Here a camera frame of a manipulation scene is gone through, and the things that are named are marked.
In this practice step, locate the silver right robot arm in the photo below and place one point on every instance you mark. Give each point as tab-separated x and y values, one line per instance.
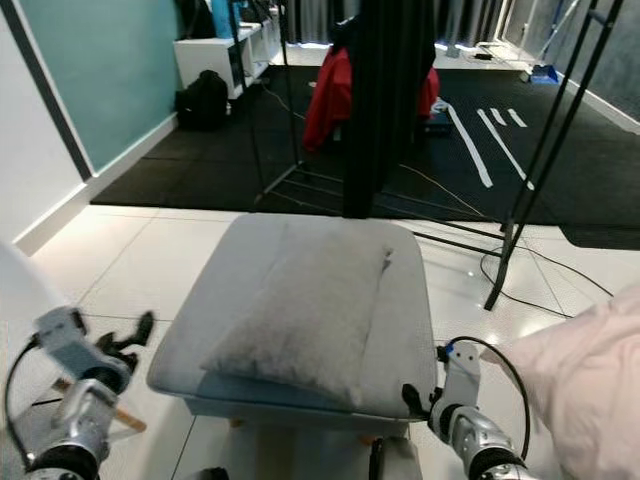
480	435

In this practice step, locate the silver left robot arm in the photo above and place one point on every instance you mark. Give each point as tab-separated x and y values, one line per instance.
85	420

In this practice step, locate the grey upholstered ottoman chair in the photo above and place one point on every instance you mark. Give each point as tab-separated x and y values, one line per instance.
415	310

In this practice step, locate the grey square pillow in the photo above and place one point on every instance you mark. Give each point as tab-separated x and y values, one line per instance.
300	320

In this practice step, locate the brown wooden stick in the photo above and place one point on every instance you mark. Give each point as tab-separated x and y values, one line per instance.
128	418

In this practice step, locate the black metal clothes rack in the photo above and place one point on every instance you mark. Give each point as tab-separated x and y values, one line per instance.
500	280

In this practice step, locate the pale pink bedding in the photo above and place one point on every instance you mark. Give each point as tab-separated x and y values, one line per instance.
590	380

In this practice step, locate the black floor mat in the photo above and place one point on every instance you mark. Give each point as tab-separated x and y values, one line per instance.
190	170

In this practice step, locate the black backpack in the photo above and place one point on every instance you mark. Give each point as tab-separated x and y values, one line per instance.
203	102

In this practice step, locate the long white tape strip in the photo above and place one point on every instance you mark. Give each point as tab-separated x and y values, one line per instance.
506	150
470	146

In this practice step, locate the white shelf cabinet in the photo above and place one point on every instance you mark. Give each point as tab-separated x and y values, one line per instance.
200	55

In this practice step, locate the red cloth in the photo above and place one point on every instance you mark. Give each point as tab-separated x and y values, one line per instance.
325	95

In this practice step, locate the short white tape strip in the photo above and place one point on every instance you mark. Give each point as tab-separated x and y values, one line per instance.
517	117
498	116

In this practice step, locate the black hanging garment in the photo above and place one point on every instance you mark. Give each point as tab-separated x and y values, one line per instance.
385	100

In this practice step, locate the blue item on shelf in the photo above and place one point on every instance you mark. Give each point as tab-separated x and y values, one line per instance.
224	18

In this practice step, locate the small blue floor object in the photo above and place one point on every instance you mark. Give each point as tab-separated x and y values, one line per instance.
544	74

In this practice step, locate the grey striped curtain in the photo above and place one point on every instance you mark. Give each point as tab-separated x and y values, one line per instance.
315	18

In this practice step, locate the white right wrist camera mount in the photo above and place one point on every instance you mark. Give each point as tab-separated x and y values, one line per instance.
460	372

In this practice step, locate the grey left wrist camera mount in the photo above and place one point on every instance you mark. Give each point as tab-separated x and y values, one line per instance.
65	338

